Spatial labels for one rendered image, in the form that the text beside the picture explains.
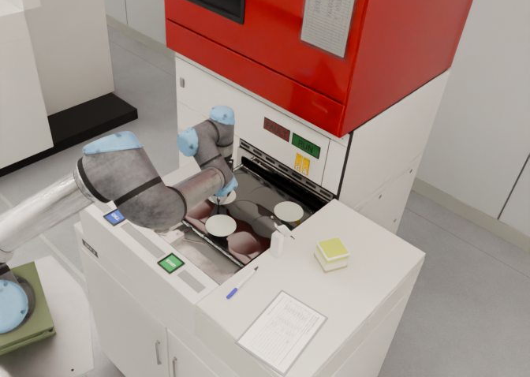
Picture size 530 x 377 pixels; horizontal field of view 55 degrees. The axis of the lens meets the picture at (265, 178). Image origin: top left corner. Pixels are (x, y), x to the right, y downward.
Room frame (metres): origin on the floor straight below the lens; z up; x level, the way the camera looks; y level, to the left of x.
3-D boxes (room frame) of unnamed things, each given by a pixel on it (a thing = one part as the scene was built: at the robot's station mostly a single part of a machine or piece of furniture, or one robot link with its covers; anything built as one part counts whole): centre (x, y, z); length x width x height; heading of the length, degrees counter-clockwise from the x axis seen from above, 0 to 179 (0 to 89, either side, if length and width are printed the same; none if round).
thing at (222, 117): (1.31, 0.15, 1.21); 0.09 x 0.08 x 0.11; 141
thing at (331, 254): (1.02, -0.21, 1.00); 0.07 x 0.07 x 0.07; 25
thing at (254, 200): (1.28, 0.06, 0.90); 0.34 x 0.34 x 0.01; 51
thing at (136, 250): (1.04, 0.34, 0.89); 0.55 x 0.09 x 0.14; 51
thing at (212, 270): (1.06, 0.21, 0.87); 0.36 x 0.08 x 0.03; 51
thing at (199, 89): (1.58, 0.07, 1.02); 0.82 x 0.03 x 0.40; 51
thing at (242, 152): (1.46, -0.06, 0.89); 0.44 x 0.02 x 0.10; 51
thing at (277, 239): (1.04, -0.06, 1.03); 0.06 x 0.04 x 0.13; 141
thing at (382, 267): (0.96, -0.18, 0.89); 0.62 x 0.35 x 0.14; 141
